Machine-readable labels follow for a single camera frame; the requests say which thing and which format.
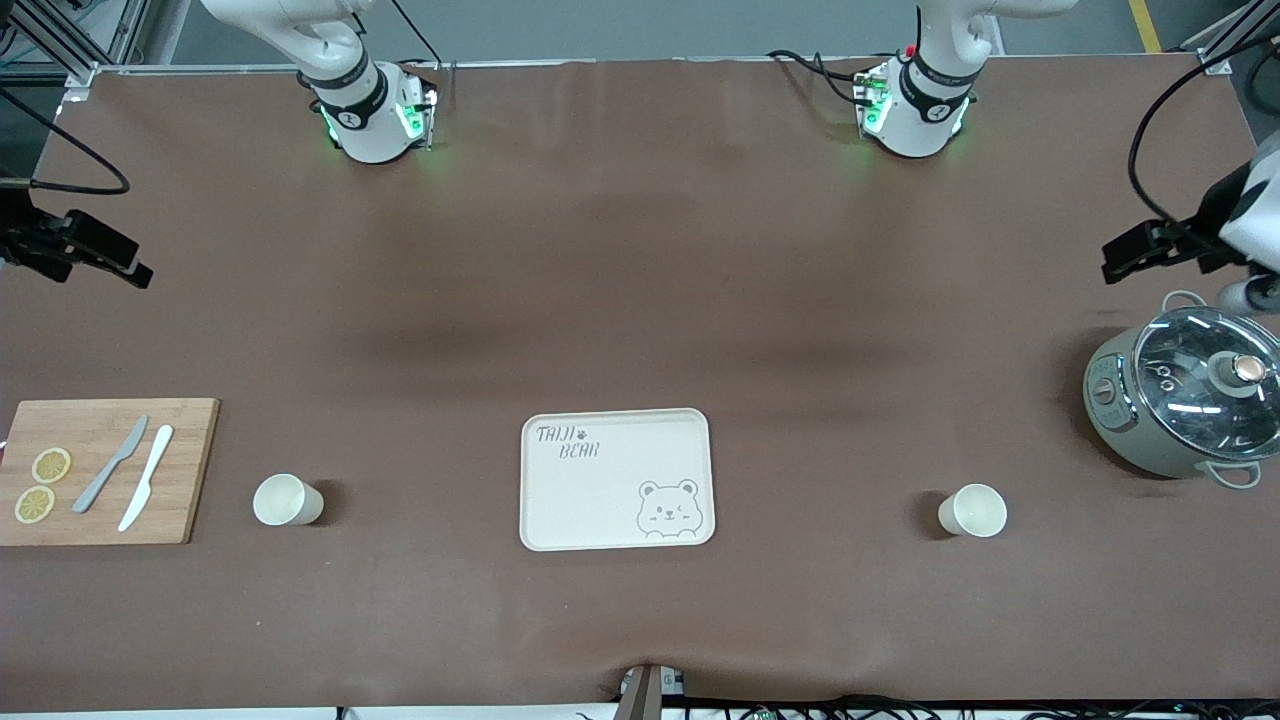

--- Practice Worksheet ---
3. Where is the black base cable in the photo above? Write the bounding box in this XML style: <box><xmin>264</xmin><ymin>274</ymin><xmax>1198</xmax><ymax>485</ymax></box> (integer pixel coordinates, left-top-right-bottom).
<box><xmin>766</xmin><ymin>48</ymin><xmax>871</xmax><ymax>106</ymax></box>
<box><xmin>388</xmin><ymin>0</ymin><xmax>446</xmax><ymax>71</ymax></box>

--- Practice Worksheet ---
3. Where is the white IKEA cup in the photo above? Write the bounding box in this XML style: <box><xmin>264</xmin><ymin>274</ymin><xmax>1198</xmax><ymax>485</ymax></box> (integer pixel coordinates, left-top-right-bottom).
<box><xmin>937</xmin><ymin>483</ymin><xmax>1009</xmax><ymax>539</ymax></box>
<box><xmin>252</xmin><ymin>473</ymin><xmax>325</xmax><ymax>528</ymax></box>

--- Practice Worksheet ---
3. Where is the aluminium frame profile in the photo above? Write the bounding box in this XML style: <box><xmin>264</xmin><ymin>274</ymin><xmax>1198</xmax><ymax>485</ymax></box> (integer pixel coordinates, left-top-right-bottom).
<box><xmin>0</xmin><ymin>0</ymin><xmax>151</xmax><ymax>101</ymax></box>
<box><xmin>1180</xmin><ymin>0</ymin><xmax>1280</xmax><ymax>76</ymax></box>

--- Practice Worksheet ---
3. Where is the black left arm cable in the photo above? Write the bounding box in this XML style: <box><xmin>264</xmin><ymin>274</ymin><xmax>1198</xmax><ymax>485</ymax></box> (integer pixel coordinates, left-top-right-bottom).
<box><xmin>1128</xmin><ymin>35</ymin><xmax>1280</xmax><ymax>226</ymax></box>

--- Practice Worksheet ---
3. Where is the wooden cutting board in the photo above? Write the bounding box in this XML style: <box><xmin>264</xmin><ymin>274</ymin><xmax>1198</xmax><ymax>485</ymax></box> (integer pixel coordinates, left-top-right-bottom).
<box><xmin>0</xmin><ymin>398</ymin><xmax>221</xmax><ymax>547</ymax></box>

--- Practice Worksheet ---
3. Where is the white plastic knife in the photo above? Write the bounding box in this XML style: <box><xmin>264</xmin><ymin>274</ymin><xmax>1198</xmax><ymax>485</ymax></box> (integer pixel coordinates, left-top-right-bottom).
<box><xmin>118</xmin><ymin>425</ymin><xmax>175</xmax><ymax>533</ymax></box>

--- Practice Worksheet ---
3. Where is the brown table cover mat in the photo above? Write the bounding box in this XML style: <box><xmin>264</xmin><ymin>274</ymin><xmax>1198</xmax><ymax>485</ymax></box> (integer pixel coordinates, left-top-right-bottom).
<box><xmin>0</xmin><ymin>55</ymin><xmax>1280</xmax><ymax>713</ymax></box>

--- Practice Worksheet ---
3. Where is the grey-green electric cooking pot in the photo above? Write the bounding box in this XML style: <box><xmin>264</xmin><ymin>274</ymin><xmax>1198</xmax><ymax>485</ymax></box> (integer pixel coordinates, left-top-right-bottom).
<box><xmin>1083</xmin><ymin>290</ymin><xmax>1280</xmax><ymax>491</ymax></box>

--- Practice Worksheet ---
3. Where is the beige bear print tray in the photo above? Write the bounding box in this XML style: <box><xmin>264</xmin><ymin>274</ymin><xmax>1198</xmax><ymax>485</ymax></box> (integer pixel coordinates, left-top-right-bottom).
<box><xmin>519</xmin><ymin>407</ymin><xmax>717</xmax><ymax>553</ymax></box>

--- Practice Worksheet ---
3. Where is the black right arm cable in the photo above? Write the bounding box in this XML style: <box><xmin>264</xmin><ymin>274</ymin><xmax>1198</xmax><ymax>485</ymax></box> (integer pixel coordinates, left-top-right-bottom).
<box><xmin>0</xmin><ymin>88</ymin><xmax>132</xmax><ymax>196</ymax></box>

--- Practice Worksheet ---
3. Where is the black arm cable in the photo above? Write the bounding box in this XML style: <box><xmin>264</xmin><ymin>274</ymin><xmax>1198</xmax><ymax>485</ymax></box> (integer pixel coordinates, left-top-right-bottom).
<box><xmin>0</xmin><ymin>88</ymin><xmax>132</xmax><ymax>196</ymax></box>
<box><xmin>1128</xmin><ymin>35</ymin><xmax>1280</xmax><ymax>226</ymax></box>

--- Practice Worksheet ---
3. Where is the black cable bundle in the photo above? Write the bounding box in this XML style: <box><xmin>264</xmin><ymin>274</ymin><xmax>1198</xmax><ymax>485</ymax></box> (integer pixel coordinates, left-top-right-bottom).
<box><xmin>660</xmin><ymin>693</ymin><xmax>1280</xmax><ymax>720</ymax></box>

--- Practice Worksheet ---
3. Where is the grey plastic knife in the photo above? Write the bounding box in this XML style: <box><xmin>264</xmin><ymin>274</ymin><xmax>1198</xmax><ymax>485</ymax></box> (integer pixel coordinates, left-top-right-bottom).
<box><xmin>72</xmin><ymin>415</ymin><xmax>150</xmax><ymax>515</ymax></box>

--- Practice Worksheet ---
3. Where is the grey metal clamp mount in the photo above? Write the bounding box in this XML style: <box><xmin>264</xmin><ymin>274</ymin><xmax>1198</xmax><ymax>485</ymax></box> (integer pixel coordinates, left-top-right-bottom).
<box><xmin>618</xmin><ymin>662</ymin><xmax>687</xmax><ymax>720</ymax></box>

